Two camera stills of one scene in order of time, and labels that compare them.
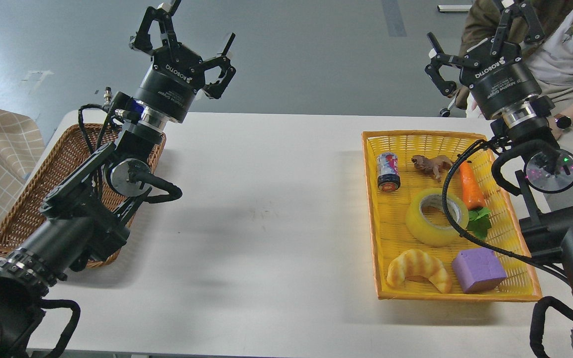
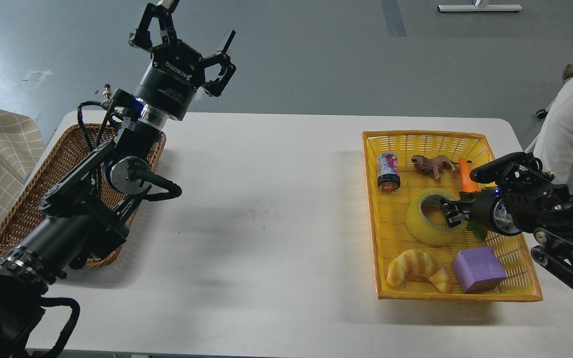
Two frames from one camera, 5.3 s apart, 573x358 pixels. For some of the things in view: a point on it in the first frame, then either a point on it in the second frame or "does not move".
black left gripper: x=176 y=72 does not move
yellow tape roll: x=431 y=236 does not move
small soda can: x=388 y=178 does not move
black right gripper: x=497 y=77 → x=480 y=207
